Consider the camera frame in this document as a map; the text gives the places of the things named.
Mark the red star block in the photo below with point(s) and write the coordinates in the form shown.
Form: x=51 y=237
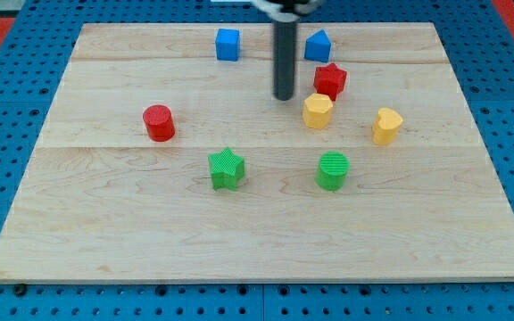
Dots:
x=330 y=80

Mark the light wooden board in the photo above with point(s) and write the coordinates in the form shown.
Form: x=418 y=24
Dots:
x=102 y=203

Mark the yellow hexagon block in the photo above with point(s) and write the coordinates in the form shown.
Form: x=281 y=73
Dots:
x=317 y=111

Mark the yellow heart block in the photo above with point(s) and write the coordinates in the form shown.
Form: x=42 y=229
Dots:
x=386 y=126

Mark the green cylinder block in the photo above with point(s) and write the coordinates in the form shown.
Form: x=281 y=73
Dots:
x=332 y=170

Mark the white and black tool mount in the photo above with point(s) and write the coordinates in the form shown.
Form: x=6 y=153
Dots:
x=287 y=8

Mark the blue cube block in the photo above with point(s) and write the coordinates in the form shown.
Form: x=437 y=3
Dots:
x=227 y=45

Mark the red cylinder block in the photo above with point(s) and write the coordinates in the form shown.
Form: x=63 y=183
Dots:
x=159 y=123

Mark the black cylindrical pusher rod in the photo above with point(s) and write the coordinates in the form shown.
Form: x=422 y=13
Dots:
x=284 y=52

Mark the green star block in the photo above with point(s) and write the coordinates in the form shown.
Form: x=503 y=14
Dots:
x=226 y=169

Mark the blue triangular prism block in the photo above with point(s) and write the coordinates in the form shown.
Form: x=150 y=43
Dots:
x=317 y=47

